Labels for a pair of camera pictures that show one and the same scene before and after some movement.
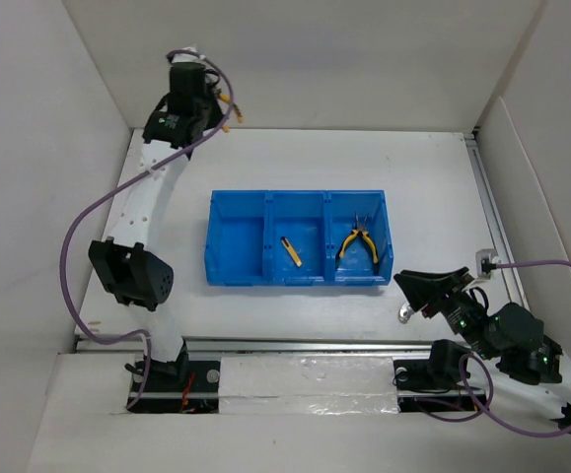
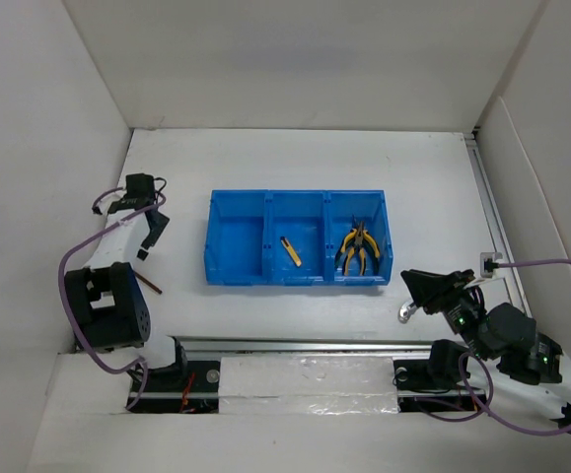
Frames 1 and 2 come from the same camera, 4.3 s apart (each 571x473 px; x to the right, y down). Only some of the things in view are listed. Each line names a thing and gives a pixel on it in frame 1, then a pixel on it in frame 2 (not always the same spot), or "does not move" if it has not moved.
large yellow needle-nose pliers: x=360 y=228 to x=351 y=243
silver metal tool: x=405 y=312 does not move
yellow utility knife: x=294 y=256 does not move
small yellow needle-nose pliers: x=227 y=99 to x=357 y=236
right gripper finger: x=437 y=283 does not move
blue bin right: x=357 y=267 does not move
